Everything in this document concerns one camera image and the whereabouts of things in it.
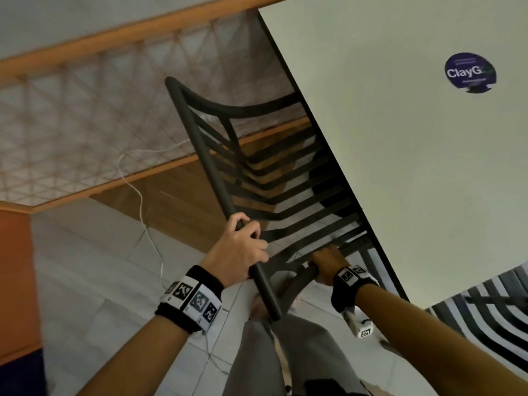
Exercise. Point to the person's left hand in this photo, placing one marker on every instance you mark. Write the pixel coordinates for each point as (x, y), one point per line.
(231, 255)

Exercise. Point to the person's right hand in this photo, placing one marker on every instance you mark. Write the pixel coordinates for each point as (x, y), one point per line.
(328, 266)

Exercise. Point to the person's left little finger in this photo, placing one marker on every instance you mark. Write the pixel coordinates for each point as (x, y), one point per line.
(238, 219)

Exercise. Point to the person's right thumb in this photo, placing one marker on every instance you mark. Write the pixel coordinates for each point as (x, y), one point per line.
(312, 270)

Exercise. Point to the person's left middle finger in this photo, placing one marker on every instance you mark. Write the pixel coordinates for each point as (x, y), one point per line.
(258, 244)

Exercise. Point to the dark grey slatted metal chair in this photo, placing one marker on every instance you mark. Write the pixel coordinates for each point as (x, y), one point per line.
(206, 160)

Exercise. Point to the person's left forearm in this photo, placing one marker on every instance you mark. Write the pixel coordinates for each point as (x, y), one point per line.
(140, 358)

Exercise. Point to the person's right forearm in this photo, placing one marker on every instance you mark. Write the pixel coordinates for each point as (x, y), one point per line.
(433, 338)

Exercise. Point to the black right wristband with markers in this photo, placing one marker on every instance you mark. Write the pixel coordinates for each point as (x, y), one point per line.
(348, 286)

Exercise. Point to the black wristband with markers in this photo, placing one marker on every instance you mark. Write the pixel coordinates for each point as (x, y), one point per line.
(348, 286)
(189, 299)

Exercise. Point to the black left wristband with markers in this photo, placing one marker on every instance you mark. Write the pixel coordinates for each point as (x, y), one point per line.
(189, 299)

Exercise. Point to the person's grey trousers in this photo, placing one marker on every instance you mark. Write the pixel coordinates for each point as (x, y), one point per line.
(288, 358)

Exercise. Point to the black slatted chair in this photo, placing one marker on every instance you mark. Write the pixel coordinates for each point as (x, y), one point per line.
(491, 309)

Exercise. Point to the round dark blue sticker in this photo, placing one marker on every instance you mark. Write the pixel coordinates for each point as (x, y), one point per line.
(469, 72)

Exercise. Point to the white wrist camera with marker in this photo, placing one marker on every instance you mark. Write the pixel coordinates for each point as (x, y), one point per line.
(361, 323)

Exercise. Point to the wooden railing frame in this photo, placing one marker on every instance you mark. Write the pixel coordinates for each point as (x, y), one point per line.
(103, 39)

